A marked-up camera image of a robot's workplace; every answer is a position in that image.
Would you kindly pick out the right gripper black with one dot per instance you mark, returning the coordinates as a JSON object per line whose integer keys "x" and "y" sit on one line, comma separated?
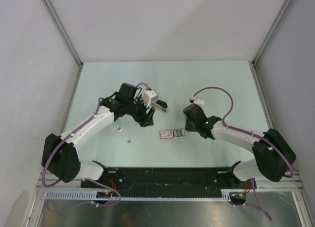
{"x": 187, "y": 127}

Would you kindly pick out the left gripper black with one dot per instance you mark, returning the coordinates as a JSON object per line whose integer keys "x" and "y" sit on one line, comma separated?
{"x": 144, "y": 119}

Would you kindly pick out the beige black stapler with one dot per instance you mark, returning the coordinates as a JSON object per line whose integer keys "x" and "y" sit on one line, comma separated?
{"x": 161, "y": 106}

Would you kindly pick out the red white staple box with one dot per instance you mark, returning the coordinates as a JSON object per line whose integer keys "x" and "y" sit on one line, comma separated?
{"x": 170, "y": 134}

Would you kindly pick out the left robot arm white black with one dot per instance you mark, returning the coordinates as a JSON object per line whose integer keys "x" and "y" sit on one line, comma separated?
{"x": 60, "y": 154}

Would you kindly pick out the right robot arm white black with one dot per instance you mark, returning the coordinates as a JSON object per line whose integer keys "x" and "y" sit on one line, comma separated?
{"x": 273, "y": 157}

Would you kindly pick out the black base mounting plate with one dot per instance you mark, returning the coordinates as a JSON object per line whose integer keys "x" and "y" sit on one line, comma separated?
{"x": 148, "y": 182}

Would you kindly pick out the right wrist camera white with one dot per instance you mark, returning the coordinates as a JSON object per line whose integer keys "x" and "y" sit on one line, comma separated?
{"x": 198, "y": 101}

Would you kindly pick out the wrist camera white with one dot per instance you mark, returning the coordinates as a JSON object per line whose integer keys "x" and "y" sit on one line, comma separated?
{"x": 149, "y": 96}
{"x": 198, "y": 101}

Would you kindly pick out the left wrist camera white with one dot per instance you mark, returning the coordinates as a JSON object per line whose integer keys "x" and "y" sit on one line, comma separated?
{"x": 149, "y": 96}

